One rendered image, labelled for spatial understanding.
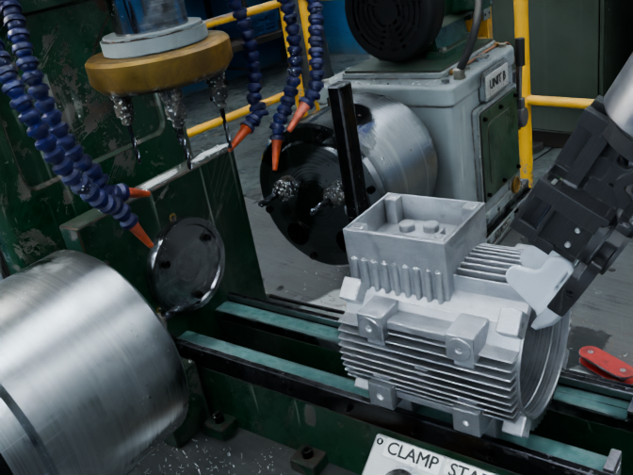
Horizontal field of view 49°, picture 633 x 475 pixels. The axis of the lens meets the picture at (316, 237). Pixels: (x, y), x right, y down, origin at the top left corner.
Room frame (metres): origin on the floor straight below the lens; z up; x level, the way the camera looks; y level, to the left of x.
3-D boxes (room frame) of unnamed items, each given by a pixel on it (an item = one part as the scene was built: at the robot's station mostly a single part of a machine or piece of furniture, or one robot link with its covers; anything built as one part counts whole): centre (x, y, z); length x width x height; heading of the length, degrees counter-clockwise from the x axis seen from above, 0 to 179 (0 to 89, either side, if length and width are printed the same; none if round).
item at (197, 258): (0.92, 0.19, 1.01); 0.15 x 0.02 x 0.15; 140
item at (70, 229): (0.96, 0.24, 0.97); 0.30 x 0.11 x 0.34; 140
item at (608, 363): (0.78, -0.37, 0.81); 0.09 x 0.03 x 0.02; 24
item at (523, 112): (1.36, -0.43, 1.07); 0.08 x 0.07 x 0.20; 50
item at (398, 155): (1.11, -0.09, 1.04); 0.41 x 0.25 x 0.25; 140
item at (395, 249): (0.67, -0.11, 1.11); 0.12 x 0.11 x 0.07; 51
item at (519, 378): (0.64, -0.14, 1.01); 0.20 x 0.19 x 0.19; 51
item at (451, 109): (1.32, -0.26, 0.99); 0.35 x 0.31 x 0.37; 140
